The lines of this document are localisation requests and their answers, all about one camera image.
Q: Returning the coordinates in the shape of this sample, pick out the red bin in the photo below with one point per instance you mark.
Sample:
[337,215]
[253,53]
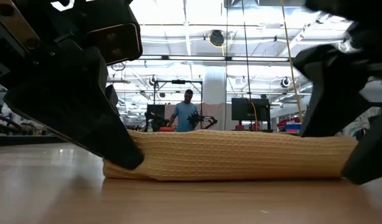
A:
[287,120]

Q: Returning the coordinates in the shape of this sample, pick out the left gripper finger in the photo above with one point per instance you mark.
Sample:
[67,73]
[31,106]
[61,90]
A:
[85,118]
[111,95]

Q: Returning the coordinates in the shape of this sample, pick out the black background robot arm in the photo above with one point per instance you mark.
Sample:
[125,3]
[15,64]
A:
[203,119]
[155,123]

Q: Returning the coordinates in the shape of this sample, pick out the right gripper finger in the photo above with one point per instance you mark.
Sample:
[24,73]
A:
[374,149]
[334,93]

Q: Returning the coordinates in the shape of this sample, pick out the yellow waffle towel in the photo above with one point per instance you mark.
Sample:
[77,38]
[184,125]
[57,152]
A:
[228,155]

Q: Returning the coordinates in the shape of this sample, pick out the person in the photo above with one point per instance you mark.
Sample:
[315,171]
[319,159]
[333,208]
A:
[184,115]

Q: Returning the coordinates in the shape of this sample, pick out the small black monitor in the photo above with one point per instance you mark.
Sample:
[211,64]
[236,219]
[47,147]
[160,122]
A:
[155,110]

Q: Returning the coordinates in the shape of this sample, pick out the black aluminium table frame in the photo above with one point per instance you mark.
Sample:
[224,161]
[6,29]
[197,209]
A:
[23,140]

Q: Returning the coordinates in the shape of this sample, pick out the blue bin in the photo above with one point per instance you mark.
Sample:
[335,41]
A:
[292,127]

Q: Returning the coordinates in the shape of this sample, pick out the black background monitor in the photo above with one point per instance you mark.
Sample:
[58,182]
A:
[250,109]

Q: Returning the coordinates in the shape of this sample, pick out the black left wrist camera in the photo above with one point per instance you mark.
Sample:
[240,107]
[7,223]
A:
[116,43]

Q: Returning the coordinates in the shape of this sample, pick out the orange object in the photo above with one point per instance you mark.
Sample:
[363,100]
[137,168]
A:
[166,128]

